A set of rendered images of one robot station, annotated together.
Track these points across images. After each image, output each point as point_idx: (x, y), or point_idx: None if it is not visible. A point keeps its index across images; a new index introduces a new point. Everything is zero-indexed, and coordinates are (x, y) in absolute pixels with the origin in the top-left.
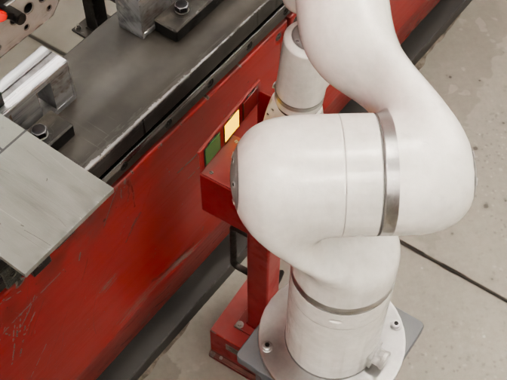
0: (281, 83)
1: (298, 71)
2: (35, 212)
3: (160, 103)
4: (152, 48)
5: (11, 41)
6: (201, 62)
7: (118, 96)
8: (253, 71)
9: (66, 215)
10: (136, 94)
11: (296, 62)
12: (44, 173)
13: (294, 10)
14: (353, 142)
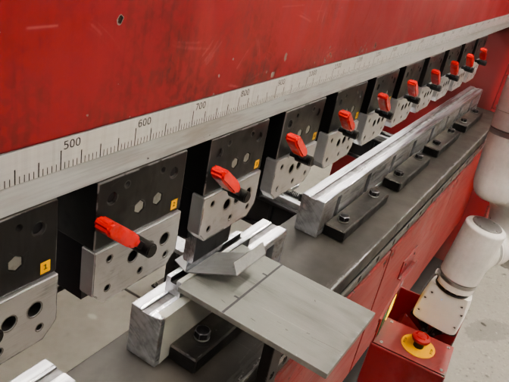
0: (454, 264)
1: (479, 249)
2: (316, 324)
3: (344, 279)
4: (324, 243)
5: (282, 188)
6: (364, 256)
7: (310, 270)
8: (370, 283)
9: (344, 329)
10: (324, 270)
11: (480, 241)
12: (310, 295)
13: (491, 195)
14: None
